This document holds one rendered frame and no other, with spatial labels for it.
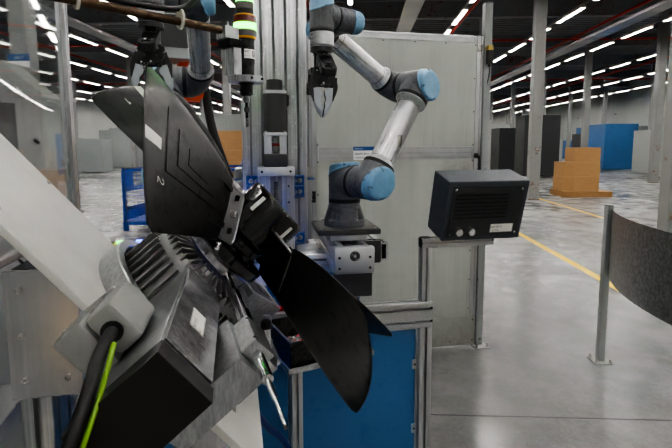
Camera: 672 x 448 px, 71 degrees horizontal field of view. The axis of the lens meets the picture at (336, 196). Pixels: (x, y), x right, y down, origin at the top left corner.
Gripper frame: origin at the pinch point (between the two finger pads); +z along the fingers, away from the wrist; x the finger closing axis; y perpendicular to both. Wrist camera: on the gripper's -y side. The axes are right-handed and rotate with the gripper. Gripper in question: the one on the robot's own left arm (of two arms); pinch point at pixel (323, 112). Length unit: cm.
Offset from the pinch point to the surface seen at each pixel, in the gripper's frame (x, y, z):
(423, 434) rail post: -29, -16, 100
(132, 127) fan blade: 46, -56, 7
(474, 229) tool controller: -43, -19, 35
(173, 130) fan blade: 36, -81, 8
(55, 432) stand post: 57, -66, 55
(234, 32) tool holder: 28, -53, -11
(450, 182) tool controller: -32.6, -21.8, 20.3
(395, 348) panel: -20, -15, 71
